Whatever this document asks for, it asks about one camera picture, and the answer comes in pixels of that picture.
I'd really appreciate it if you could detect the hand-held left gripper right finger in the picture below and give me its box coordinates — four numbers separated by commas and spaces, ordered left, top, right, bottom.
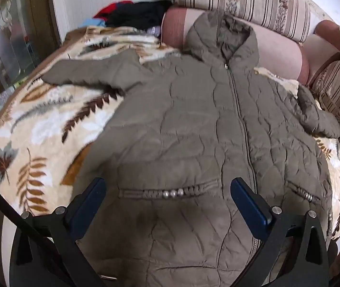
230, 178, 329, 287

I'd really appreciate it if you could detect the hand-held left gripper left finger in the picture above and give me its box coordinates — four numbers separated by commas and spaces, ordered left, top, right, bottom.
10, 178, 107, 287

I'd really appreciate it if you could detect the olive quilted jacket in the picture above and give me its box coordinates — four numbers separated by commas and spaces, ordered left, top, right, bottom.
41, 10, 340, 287

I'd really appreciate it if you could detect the black clothes pile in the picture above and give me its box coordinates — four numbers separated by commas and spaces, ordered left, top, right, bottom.
107, 0, 173, 32

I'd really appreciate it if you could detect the leaf print blanket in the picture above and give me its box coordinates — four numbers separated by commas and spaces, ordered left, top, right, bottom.
0, 25, 340, 246

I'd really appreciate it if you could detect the brown pink armrest cushion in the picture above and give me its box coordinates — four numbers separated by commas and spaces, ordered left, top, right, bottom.
315, 19, 340, 63

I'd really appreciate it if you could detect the blue cloth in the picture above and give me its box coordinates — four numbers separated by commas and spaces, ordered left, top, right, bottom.
83, 18, 108, 28

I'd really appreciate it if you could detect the glass door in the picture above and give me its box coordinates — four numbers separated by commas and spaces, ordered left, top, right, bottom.
0, 0, 61, 96

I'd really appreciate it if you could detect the red cloth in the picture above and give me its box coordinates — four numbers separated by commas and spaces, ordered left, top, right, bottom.
94, 2, 134, 20

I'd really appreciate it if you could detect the long striped sofa cushion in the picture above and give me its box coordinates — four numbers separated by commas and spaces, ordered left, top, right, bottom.
170, 0, 320, 44

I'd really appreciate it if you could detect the black cable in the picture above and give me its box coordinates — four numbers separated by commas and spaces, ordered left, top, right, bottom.
0, 169, 72, 287

